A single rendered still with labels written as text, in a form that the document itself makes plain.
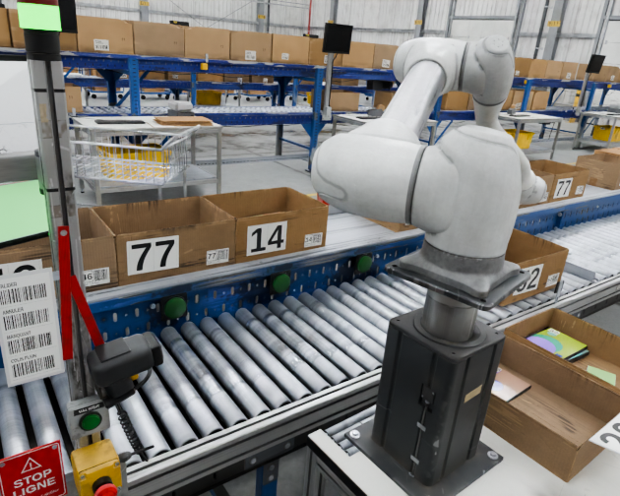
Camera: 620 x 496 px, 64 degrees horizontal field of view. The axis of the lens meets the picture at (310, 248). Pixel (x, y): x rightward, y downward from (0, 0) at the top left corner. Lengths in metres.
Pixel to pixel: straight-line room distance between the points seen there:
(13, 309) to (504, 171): 0.82
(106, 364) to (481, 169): 0.71
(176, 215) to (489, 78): 1.15
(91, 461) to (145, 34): 5.52
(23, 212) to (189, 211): 1.03
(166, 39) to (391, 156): 5.49
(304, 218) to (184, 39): 4.78
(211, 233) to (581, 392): 1.16
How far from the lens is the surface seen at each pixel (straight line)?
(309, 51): 7.25
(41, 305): 0.91
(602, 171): 3.83
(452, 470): 1.23
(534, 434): 1.32
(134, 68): 5.80
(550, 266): 2.19
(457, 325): 1.03
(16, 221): 0.97
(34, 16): 0.81
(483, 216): 0.92
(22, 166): 0.93
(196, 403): 1.34
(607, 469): 1.43
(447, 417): 1.08
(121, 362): 0.93
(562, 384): 1.57
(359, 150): 0.96
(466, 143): 0.91
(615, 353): 1.83
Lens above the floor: 1.59
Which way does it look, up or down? 22 degrees down
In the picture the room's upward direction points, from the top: 5 degrees clockwise
